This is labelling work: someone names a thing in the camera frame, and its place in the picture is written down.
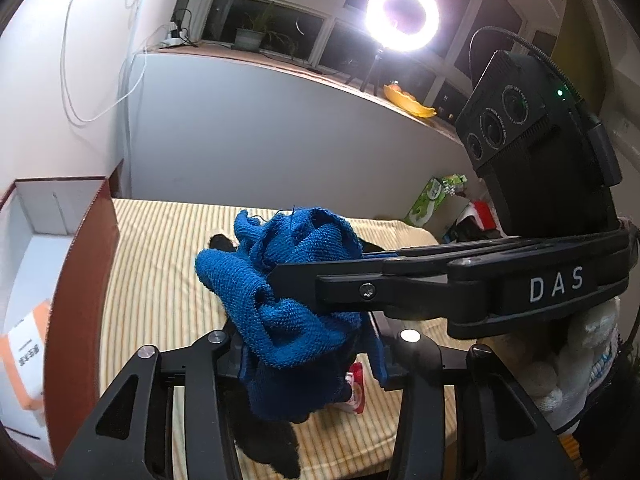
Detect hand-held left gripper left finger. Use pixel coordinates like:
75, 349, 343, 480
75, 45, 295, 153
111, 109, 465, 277
52, 329, 251, 480

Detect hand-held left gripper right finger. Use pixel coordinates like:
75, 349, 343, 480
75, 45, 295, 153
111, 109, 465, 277
368, 311, 578, 480

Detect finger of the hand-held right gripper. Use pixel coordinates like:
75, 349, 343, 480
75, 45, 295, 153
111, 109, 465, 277
360, 237, 507, 277
267, 258, 451, 321

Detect red white snack packet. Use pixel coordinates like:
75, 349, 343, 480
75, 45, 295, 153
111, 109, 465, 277
339, 361, 367, 417

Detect blue knitted cloth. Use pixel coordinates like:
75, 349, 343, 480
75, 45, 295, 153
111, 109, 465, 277
194, 205, 383, 422

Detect black fleece glove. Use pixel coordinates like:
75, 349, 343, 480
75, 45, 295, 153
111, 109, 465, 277
207, 232, 361, 480

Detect brown cardboard box white inside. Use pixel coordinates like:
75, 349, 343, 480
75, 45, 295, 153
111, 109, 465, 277
0, 175, 122, 467

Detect person's right hand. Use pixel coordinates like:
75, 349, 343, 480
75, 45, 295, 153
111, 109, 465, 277
520, 299, 622, 428

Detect green tissue box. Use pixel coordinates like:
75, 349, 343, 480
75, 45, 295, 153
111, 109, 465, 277
403, 174, 469, 228

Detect red box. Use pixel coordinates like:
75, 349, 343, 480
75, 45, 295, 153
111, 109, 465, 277
459, 199, 502, 235

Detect striped yellow mat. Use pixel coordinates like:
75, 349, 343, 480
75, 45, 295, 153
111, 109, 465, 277
99, 197, 461, 480

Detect yellow tray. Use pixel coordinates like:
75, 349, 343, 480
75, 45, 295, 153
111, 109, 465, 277
383, 82, 438, 119

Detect orange white packet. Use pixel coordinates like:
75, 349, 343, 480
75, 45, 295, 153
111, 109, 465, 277
0, 299, 56, 412

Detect black light tripod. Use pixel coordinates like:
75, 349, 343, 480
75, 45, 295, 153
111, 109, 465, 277
344, 49, 387, 96

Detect wooden windowsill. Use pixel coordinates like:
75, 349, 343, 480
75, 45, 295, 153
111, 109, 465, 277
144, 41, 467, 147

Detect potted plant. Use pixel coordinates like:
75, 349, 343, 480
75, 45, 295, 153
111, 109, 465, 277
234, 4, 297, 57

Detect window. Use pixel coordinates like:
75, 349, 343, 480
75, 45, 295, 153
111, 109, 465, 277
172, 0, 568, 126

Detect white cable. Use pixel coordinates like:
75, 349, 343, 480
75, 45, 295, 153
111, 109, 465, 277
59, 0, 171, 123

